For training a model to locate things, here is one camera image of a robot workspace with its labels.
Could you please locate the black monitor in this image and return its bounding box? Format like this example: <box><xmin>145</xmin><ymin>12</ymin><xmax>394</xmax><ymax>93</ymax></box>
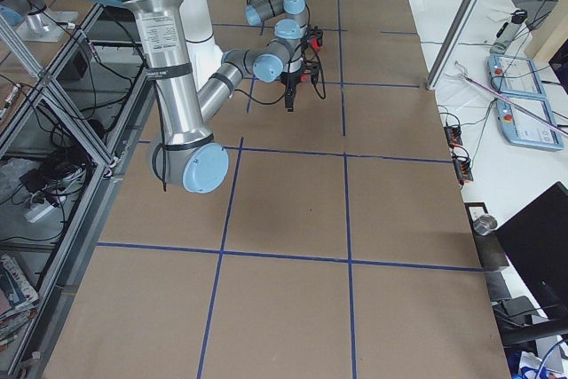
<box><xmin>496</xmin><ymin>182</ymin><xmax>567</xmax><ymax>319</ymax></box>

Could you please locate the stack of magazines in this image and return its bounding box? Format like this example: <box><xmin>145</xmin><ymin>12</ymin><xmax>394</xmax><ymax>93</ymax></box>
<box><xmin>1</xmin><ymin>253</ymin><xmax>39</xmax><ymax>351</ymax></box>

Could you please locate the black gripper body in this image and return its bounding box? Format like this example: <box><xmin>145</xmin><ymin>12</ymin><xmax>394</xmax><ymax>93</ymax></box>
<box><xmin>300</xmin><ymin>60</ymin><xmax>316</xmax><ymax>82</ymax></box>
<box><xmin>307</xmin><ymin>26</ymin><xmax>323</xmax><ymax>51</ymax></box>

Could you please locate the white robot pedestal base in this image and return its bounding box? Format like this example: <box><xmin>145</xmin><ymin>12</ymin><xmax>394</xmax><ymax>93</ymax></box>
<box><xmin>180</xmin><ymin>0</ymin><xmax>223</xmax><ymax>90</ymax></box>

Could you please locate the teach pendant far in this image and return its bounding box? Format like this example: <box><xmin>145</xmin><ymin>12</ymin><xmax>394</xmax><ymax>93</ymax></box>
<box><xmin>487</xmin><ymin>53</ymin><xmax>546</xmax><ymax>99</ymax></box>

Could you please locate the aluminium frame post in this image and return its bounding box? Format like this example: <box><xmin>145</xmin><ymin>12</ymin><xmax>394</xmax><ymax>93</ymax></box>
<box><xmin>426</xmin><ymin>0</ymin><xmax>479</xmax><ymax>91</ymax></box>

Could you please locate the white power strip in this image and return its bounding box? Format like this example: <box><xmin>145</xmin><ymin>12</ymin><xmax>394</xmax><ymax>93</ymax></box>
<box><xmin>24</xmin><ymin>200</ymin><xmax>60</xmax><ymax>224</ymax></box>

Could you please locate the small metal cup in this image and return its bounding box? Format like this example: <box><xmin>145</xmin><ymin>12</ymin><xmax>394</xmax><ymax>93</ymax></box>
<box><xmin>472</xmin><ymin>214</ymin><xmax>498</xmax><ymax>236</ymax></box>

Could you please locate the teach pendant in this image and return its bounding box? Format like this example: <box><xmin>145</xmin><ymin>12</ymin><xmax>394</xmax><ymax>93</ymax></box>
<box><xmin>496</xmin><ymin>96</ymin><xmax>564</xmax><ymax>151</ymax></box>
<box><xmin>487</xmin><ymin>53</ymin><xmax>546</xmax><ymax>99</ymax></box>

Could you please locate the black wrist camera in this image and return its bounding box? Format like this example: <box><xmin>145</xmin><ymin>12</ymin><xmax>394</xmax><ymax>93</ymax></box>
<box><xmin>280</xmin><ymin>71</ymin><xmax>301</xmax><ymax>112</ymax></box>

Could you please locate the teach pendant near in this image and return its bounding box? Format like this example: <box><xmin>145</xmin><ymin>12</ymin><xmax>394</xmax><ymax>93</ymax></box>
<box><xmin>496</xmin><ymin>96</ymin><xmax>564</xmax><ymax>151</ymax></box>

